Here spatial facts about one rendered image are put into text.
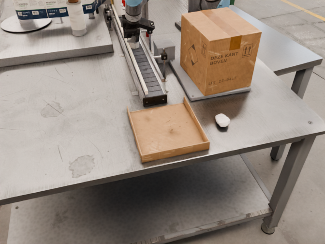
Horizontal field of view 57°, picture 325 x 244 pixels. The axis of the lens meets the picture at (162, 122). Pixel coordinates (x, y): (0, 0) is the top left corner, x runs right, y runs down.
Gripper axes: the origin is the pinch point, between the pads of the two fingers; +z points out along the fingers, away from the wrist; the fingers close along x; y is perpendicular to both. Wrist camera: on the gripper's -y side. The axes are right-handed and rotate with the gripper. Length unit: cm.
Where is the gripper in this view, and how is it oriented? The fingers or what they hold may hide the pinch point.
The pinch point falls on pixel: (136, 41)
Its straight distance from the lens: 166.8
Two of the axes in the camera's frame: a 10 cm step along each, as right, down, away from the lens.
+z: -1.2, 3.5, 9.3
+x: 2.3, 9.2, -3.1
